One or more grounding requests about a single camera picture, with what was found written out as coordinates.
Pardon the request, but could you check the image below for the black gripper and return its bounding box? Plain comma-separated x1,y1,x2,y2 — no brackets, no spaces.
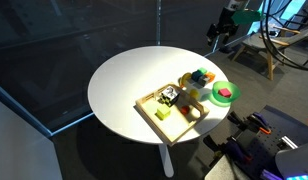
206,6,240,46

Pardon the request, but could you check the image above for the yellow banana plush toy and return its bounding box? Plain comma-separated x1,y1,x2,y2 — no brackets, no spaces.
178,72,194,90

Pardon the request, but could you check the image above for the orange block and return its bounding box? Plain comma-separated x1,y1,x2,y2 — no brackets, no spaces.
204,71,216,84

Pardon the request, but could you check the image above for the blue block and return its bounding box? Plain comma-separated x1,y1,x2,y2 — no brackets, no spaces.
191,69,204,83

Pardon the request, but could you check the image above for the grey block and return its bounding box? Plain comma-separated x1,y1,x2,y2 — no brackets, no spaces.
197,75,210,87

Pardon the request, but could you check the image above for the small red toy fruit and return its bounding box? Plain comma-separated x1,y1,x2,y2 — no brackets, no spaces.
179,105,191,116

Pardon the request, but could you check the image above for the lime green block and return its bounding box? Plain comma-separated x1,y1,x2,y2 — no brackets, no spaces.
156,104,172,121

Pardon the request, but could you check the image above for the wooden chair grey cushion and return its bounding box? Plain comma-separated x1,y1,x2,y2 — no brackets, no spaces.
231,24,308,81

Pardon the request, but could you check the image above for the magenta cube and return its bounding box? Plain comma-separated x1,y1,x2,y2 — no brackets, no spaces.
217,87,233,99

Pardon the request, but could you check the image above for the yellow ball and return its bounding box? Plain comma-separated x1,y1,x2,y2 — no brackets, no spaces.
188,88,201,100

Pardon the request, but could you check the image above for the translucent green bowl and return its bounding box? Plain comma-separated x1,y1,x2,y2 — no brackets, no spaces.
208,80,242,108

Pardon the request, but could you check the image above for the black white patterned cube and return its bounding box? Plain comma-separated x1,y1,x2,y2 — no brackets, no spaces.
160,85,181,107

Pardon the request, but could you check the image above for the black clamp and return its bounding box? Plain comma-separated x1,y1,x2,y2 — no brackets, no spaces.
226,111,249,132

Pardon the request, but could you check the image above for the purple clamp orange tip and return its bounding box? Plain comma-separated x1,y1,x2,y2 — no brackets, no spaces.
247,112,273,135

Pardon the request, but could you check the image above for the wooden tray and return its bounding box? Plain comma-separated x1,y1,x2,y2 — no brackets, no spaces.
135,83,210,147

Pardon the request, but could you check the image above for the black perforated mounting board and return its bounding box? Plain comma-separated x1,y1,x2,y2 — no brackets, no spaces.
204,104,308,180

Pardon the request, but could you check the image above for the white table base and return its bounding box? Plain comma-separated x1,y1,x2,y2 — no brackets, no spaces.
158,143,175,179

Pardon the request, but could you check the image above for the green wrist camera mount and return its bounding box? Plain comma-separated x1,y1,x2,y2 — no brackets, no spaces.
231,8,264,25

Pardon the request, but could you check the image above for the metal window frame post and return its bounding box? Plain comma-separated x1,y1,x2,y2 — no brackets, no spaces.
155,0,162,46

